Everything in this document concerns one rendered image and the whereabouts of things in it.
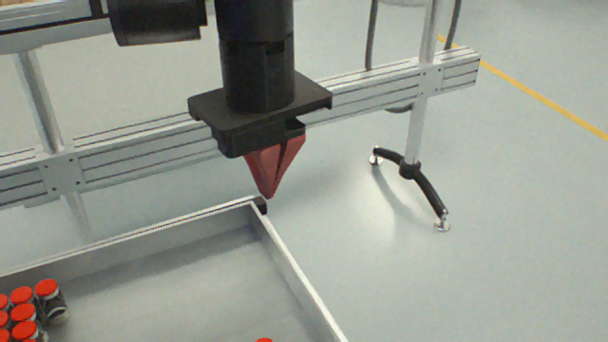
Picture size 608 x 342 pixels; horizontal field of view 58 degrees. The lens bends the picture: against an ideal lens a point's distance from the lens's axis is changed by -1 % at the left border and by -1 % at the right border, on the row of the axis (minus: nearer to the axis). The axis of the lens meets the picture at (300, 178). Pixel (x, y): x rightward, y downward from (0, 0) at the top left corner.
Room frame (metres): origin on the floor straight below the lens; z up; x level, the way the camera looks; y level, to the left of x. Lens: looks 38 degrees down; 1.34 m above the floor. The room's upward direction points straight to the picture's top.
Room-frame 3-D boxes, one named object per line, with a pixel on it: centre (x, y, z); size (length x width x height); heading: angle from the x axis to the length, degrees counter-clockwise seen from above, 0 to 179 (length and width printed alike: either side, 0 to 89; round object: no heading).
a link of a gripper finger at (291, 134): (0.38, 0.04, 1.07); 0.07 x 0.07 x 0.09; 34
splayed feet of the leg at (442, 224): (1.65, -0.41, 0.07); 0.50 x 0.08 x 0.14; 26
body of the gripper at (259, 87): (0.39, 0.03, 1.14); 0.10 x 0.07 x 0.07; 124
